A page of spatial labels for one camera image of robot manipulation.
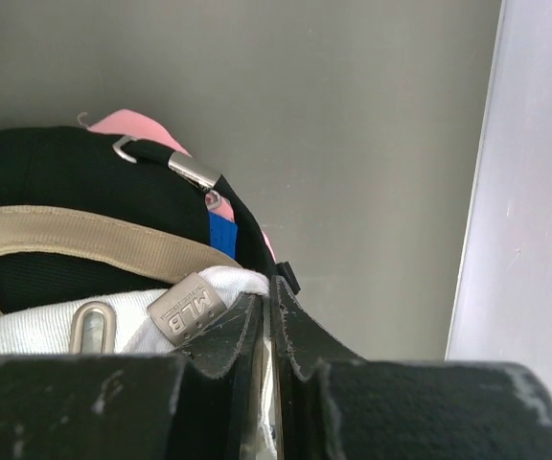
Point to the white hat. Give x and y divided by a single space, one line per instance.
99 378

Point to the blue baseball cap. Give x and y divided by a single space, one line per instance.
223 234

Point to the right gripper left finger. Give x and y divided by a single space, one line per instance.
218 400

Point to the tan hat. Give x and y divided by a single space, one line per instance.
128 246

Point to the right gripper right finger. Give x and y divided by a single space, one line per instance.
308 420

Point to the black cap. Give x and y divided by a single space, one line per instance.
76 169

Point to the pink baseball cap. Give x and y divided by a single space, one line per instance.
137 125

